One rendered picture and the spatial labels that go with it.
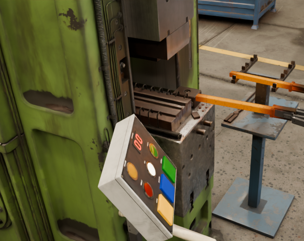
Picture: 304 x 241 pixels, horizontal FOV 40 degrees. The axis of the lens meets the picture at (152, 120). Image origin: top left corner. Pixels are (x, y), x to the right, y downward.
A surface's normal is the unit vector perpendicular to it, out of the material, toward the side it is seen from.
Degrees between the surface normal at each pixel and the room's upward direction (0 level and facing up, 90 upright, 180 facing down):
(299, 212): 0
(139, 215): 90
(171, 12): 90
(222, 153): 0
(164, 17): 90
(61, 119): 90
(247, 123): 0
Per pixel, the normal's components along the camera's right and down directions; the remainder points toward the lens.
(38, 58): -0.50, 0.47
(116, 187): -0.09, 0.54
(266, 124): -0.07, -0.84
